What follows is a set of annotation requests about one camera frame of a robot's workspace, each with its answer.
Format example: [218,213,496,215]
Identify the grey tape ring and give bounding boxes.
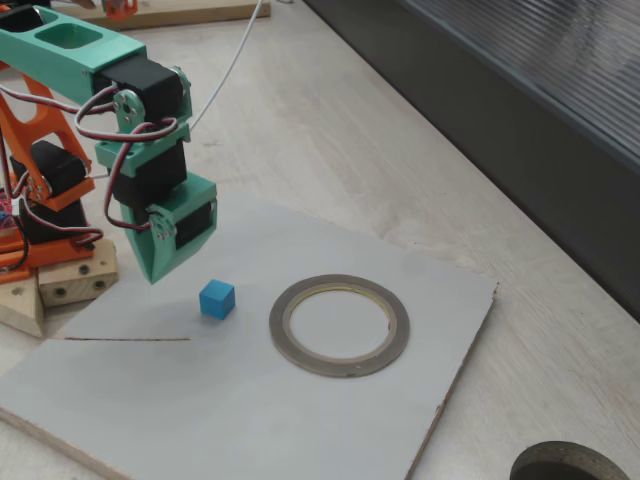
[268,273,411,379]

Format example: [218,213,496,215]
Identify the blue cube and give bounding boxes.
[198,279,236,320]

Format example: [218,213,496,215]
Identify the wooden base block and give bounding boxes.
[37,238,119,307]

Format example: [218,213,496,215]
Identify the red white black base wire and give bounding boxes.
[19,197,107,251]

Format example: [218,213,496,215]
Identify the wooden wedge block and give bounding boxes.
[0,274,45,339]

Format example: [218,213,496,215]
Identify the orange printed part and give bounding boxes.
[102,0,139,22]

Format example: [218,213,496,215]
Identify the light grey board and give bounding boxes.
[0,192,500,480]

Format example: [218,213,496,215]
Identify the ribbed translucent partition panel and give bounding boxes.
[303,0,640,324]

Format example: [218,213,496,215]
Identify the red controller circuit board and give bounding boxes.
[0,187,14,234]

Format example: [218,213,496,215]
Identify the white usb cable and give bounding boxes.
[91,0,266,180]

